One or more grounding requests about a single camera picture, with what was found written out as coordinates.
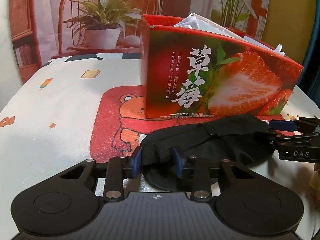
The blue cotton pad bag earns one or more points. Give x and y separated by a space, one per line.
197 22

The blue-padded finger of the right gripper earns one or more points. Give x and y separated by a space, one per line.
283 125

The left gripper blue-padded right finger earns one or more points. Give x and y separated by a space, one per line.
196 169

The printed living room backdrop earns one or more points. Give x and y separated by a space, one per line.
42 30

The person's right hand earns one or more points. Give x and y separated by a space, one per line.
315 180

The black eye mask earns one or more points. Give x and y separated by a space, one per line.
241 138

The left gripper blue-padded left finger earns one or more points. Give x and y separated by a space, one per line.
118 169

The red strawberry cardboard box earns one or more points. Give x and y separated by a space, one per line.
187 72

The cartoon print table cloth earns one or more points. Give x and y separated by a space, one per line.
63 126

